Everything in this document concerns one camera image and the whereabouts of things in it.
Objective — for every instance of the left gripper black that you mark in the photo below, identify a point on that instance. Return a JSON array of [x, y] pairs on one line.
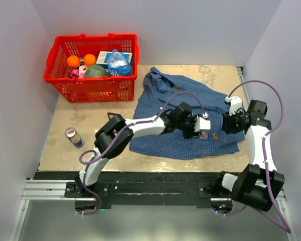
[[191, 133]]

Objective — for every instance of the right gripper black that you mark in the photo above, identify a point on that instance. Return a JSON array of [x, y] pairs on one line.
[[227, 126]]

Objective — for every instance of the blue checkered shirt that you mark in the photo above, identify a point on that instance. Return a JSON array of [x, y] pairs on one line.
[[167, 91]]

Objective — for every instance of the red plastic shopping basket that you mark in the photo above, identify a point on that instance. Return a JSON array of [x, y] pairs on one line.
[[110, 88]]

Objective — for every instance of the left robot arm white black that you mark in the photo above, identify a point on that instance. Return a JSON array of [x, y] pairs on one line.
[[115, 135]]

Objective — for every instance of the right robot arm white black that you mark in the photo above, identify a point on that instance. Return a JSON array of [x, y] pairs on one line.
[[258, 155]]

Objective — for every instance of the blue plastic bag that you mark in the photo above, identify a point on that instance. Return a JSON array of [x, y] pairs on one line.
[[119, 63]]

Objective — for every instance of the green melon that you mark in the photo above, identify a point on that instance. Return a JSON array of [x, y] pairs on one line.
[[96, 71]]

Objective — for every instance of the white blue carton box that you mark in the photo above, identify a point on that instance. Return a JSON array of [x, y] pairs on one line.
[[103, 56]]

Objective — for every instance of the orange fruit right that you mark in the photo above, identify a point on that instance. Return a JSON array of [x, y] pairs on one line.
[[89, 60]]

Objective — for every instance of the orange fruit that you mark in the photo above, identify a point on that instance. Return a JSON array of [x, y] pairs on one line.
[[73, 61], [89, 60]]

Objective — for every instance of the blue silver drink can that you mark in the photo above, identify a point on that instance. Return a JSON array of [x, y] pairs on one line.
[[73, 136]]

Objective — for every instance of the pink snack packet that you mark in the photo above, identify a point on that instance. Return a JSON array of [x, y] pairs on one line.
[[78, 72]]

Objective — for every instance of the orange fruit left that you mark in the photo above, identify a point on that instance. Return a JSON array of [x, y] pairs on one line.
[[73, 61]]

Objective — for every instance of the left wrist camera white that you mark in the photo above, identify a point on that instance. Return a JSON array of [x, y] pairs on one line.
[[202, 123]]

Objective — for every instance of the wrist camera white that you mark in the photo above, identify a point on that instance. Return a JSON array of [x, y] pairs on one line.
[[202, 123], [235, 104]]

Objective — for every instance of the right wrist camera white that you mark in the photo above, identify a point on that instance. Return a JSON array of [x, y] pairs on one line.
[[235, 104]]

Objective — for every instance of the black folding mirror frame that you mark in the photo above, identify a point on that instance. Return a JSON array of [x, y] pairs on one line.
[[114, 116]]

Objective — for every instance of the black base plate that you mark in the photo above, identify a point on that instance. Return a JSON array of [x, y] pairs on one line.
[[201, 189]]

